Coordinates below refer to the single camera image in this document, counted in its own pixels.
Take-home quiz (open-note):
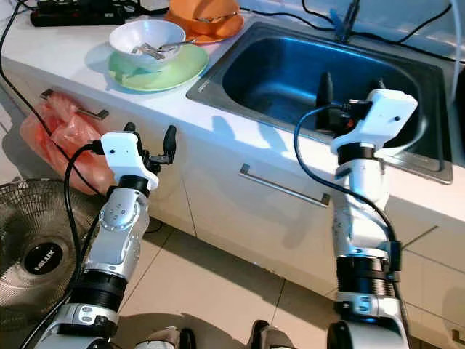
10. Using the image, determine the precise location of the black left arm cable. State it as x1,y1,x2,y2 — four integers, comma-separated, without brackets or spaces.
62,142,104,292

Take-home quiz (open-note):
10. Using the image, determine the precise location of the dark metal faucet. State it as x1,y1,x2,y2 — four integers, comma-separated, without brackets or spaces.
328,0,364,41

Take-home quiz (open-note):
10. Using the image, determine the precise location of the light green plate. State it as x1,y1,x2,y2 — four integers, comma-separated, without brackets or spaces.
108,42,210,92

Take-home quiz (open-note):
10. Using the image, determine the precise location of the white kitchen cabinet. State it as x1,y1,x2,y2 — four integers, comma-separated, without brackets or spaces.
0,69,465,306

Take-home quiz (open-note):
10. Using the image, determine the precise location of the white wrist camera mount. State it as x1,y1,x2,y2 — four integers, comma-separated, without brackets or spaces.
330,89,419,155
100,132,160,191

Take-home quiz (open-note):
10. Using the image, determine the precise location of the black power strip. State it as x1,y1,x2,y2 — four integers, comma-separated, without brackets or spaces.
31,0,124,28

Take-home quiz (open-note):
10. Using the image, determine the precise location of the orange plate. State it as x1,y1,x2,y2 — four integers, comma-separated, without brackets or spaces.
164,11,246,44

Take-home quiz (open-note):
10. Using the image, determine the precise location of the black floor fan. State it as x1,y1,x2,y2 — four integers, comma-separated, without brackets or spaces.
0,178,97,332

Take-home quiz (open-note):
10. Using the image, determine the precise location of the metal fork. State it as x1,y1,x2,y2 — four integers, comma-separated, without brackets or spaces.
131,42,166,60

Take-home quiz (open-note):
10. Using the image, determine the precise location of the metal cabinet handle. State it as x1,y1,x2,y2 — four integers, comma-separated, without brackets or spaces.
41,89,110,121
238,164,332,209

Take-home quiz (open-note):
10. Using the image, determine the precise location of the stainless steel sink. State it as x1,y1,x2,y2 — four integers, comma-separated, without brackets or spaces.
186,22,453,184

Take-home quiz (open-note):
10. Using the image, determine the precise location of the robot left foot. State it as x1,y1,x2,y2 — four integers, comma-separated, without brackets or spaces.
134,327,197,349

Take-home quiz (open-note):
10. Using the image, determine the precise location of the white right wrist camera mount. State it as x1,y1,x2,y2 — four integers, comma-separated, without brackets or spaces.
330,89,419,155

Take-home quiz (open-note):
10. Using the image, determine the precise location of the black power cord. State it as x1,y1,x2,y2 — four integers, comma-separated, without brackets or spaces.
0,0,95,193

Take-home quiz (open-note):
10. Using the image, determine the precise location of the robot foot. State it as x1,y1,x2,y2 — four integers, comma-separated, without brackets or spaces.
247,320,300,349
134,327,197,349

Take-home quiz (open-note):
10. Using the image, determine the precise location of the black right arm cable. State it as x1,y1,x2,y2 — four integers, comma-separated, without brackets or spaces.
292,103,404,270

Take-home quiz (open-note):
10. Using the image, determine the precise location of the orange plastic bag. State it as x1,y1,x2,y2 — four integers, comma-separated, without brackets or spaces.
20,93,110,196

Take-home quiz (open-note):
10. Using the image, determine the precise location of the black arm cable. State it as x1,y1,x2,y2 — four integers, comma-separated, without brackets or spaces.
292,103,404,270
62,142,104,292

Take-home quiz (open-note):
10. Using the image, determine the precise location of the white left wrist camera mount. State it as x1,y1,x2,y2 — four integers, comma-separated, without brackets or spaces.
100,132,160,191

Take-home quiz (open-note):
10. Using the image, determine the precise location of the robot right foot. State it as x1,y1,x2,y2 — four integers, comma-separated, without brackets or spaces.
247,320,300,349

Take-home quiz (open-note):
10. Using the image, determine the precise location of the thin black cable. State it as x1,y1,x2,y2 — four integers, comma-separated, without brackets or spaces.
240,0,458,44

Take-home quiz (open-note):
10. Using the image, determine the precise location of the white ribbed bowl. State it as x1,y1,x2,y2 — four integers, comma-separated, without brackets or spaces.
109,19,187,72

